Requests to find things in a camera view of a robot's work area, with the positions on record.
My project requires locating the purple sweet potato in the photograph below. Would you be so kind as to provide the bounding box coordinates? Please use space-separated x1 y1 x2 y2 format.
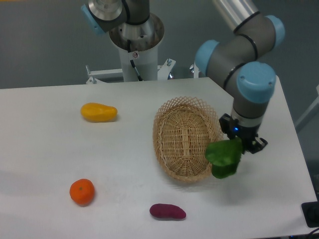
149 204 187 220

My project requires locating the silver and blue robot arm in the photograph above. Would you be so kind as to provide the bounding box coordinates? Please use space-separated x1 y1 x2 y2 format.
81 0 285 153

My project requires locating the woven wicker basket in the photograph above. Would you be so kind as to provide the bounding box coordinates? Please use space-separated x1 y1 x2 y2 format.
153 97 224 183

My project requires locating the green bok choy vegetable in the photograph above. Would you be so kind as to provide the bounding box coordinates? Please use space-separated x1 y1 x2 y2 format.
205 137 243 179

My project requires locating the black device at table edge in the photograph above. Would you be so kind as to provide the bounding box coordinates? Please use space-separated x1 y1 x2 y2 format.
301 201 319 228

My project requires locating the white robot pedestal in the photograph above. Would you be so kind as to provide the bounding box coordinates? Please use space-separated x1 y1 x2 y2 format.
86 13 176 84

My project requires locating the yellow mango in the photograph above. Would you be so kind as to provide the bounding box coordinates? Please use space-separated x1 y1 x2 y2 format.
80 103 118 122

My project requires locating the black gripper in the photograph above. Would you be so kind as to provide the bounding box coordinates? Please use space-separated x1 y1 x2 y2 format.
219 114 268 154

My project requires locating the white metal frame leg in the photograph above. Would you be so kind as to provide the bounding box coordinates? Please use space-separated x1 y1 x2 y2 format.
294 86 319 133

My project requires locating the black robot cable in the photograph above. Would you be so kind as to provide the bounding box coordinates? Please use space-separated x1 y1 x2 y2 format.
126 39 144 82

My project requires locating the orange tangerine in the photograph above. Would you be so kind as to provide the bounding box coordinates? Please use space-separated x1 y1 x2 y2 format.
69 179 95 207

